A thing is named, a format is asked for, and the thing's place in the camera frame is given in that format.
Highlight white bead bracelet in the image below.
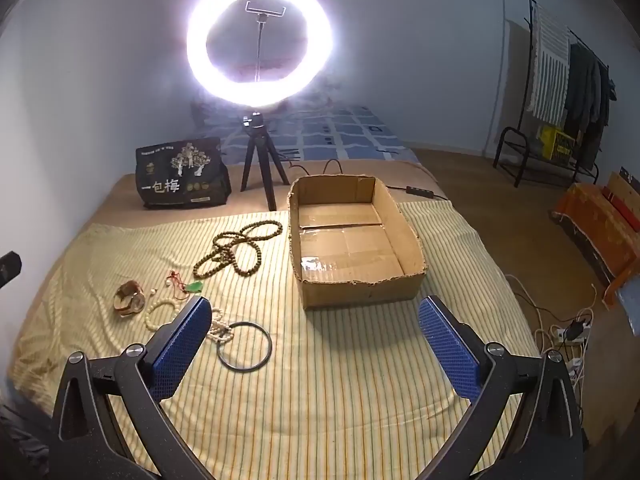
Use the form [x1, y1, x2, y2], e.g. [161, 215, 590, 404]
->
[144, 298, 189, 332]

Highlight tan bed sheet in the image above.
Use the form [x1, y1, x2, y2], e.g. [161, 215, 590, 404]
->
[75, 157, 452, 233]

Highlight dark cloth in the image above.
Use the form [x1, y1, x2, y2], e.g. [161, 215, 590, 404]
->
[0, 400, 53, 480]

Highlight power strip with cables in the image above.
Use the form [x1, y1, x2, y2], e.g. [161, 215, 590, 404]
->
[504, 272, 599, 413]

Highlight round ring light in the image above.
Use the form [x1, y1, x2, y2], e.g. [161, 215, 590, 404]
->
[186, 0, 334, 107]

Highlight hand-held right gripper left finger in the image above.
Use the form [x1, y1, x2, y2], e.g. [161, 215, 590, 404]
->
[50, 295, 213, 480]

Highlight blue checked quilt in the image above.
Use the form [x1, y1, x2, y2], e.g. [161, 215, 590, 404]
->
[192, 102, 422, 166]

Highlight bracelet with green tag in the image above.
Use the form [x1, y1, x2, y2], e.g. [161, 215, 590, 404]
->
[166, 270, 206, 295]

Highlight phone holder clamp on pole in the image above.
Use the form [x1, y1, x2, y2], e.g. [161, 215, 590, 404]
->
[244, 1, 287, 84]

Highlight white power strip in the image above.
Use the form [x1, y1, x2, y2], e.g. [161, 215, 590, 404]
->
[550, 319, 594, 347]

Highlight red tag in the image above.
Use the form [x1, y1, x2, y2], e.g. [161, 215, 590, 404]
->
[114, 281, 147, 317]

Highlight striped white towel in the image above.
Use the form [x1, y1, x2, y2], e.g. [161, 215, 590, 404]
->
[530, 5, 571, 124]

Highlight cardboard box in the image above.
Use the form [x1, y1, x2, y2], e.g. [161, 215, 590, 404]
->
[287, 174, 427, 310]

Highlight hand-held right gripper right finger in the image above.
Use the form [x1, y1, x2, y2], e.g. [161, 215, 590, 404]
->
[417, 295, 586, 480]

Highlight yellow box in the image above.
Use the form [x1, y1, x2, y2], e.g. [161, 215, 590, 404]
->
[538, 125, 576, 162]

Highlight black ring bangle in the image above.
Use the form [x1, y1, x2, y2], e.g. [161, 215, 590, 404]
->
[216, 321, 274, 373]

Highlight black clothes rack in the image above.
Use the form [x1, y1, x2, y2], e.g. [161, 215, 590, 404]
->
[492, 0, 614, 189]

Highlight pearl necklace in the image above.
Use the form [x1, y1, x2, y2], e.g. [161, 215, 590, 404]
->
[207, 307, 239, 345]

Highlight long wooden bead necklace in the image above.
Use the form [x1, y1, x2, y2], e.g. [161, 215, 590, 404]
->
[192, 220, 284, 280]

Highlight black printed box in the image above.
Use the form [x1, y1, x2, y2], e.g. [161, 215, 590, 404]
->
[135, 136, 233, 210]

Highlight blue plastic sheet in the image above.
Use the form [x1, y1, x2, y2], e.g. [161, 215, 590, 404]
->
[604, 280, 640, 337]

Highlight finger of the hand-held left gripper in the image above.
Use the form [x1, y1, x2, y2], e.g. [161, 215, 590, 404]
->
[0, 254, 24, 288]

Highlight dark hanging clothes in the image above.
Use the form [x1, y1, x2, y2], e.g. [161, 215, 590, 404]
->
[564, 42, 617, 172]

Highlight brown box with red band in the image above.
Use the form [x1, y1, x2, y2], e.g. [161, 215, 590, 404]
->
[602, 166, 640, 222]

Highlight black tripod stand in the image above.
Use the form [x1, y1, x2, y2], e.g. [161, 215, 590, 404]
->
[240, 110, 291, 212]

